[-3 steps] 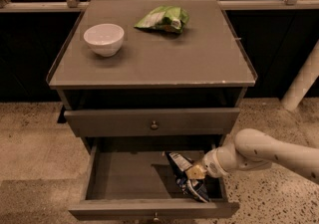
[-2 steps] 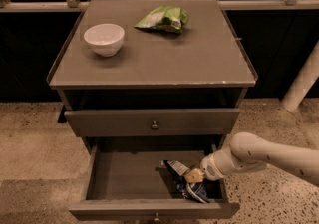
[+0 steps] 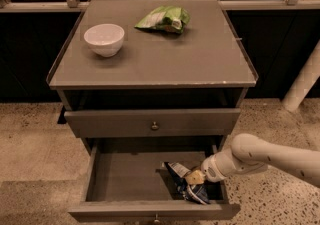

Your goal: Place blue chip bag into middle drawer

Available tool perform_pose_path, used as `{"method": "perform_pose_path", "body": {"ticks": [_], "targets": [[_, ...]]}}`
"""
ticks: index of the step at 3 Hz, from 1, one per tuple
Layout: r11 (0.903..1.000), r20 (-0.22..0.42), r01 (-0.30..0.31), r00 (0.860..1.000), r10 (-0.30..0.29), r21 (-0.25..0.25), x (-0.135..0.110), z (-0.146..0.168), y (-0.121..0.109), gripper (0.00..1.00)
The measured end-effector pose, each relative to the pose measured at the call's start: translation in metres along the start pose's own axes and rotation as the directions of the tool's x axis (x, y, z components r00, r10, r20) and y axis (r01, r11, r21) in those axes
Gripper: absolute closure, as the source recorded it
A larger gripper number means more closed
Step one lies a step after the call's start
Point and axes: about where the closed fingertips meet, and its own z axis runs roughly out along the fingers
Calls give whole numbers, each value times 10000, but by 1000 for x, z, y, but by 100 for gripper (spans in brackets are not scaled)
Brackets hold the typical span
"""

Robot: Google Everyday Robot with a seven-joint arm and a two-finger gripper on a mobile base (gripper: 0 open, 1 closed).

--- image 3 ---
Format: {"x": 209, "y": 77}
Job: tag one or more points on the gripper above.
{"x": 210, "y": 168}

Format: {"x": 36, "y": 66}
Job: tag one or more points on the blue chip bag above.
{"x": 193, "y": 193}

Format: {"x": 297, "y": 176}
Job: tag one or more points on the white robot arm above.
{"x": 248, "y": 153}

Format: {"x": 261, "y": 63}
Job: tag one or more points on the grey top drawer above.
{"x": 137, "y": 123}

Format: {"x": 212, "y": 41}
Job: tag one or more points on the brass middle drawer knob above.
{"x": 156, "y": 220}

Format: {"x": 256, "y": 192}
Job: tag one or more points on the brass drawer knob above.
{"x": 154, "y": 126}
{"x": 156, "y": 220}

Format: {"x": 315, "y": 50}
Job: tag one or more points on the brass top drawer knob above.
{"x": 154, "y": 126}

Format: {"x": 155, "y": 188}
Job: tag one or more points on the grey open middle drawer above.
{"x": 128, "y": 181}

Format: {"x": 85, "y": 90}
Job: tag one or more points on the grey wooden drawer cabinet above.
{"x": 205, "y": 67}

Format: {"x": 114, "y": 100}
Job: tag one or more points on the green chip bag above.
{"x": 171, "y": 19}

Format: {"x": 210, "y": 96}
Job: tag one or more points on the white ceramic bowl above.
{"x": 105, "y": 39}

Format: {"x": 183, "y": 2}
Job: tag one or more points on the white diagonal post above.
{"x": 305, "y": 80}

